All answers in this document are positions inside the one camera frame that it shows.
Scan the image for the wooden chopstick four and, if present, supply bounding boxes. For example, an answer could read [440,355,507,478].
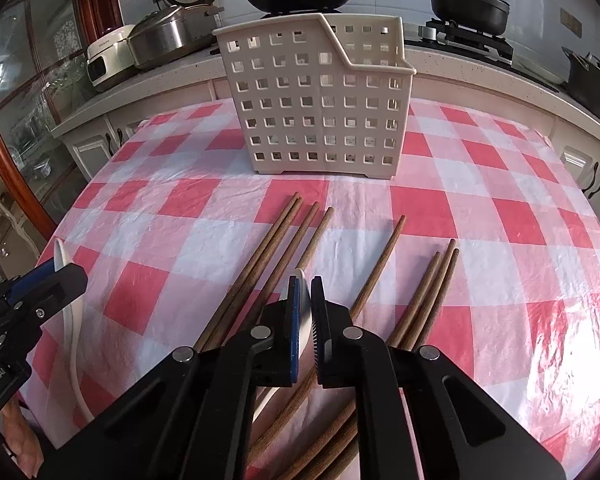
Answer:
[247,207,334,465]

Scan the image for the wooden chopstick five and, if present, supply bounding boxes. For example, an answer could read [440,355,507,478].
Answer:
[277,214,405,480]

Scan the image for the wooden chopstick three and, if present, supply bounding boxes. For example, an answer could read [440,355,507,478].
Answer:
[242,202,320,324]

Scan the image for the wooden chopstick two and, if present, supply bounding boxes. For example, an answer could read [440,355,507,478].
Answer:
[201,195,303,351]

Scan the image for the wooden chopstick one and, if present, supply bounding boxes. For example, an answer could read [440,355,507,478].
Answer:
[194,193,299,351]

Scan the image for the white kitchen cabinets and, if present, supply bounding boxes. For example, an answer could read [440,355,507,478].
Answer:
[50,44,600,231]

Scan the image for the left hand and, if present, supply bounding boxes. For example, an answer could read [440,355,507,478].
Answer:
[1,396,44,479]

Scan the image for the wooden chopstick seven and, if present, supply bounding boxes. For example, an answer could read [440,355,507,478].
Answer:
[310,238,456,479]

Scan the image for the wooden chopstick eight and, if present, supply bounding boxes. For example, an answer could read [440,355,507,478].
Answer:
[322,248,460,479]

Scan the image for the wooden chopstick six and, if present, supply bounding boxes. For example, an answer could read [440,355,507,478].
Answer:
[279,252,441,479]

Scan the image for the red white checkered tablecloth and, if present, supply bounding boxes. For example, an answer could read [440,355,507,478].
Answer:
[21,100,600,477]

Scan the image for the white small cooker appliance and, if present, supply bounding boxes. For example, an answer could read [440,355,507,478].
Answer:
[86,25,137,92]

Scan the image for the beige perforated plastic basket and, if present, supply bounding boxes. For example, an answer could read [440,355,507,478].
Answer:
[214,13,416,180]

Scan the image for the dark stock pot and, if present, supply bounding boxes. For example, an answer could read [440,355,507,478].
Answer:
[562,47,600,119]

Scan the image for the black gas stove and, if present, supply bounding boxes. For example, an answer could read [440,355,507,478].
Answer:
[258,6,562,92]

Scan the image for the black lidded pot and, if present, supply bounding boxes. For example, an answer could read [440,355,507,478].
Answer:
[430,0,510,36]

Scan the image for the glass door wooden frame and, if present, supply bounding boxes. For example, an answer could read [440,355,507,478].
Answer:
[0,0,122,281]

